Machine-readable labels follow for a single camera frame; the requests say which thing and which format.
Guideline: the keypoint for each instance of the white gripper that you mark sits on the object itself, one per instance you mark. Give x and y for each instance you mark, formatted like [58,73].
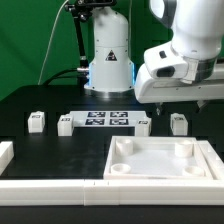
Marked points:
[158,91]

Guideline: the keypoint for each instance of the white square table top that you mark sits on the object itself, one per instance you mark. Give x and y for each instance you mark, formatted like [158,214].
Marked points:
[166,158]

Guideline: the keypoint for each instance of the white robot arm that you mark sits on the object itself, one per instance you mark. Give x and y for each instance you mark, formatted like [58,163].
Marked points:
[195,28]

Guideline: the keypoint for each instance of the white base tag plate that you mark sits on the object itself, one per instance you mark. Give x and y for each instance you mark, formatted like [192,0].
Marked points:
[107,118]

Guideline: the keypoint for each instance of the white U-shaped obstacle fence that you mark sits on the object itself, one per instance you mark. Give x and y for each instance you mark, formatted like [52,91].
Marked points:
[119,192]

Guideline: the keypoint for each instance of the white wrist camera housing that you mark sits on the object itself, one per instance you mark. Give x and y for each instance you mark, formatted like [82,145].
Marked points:
[164,62]

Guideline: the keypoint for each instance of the black camera stand pole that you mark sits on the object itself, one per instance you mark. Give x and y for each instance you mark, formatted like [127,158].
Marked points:
[81,11]

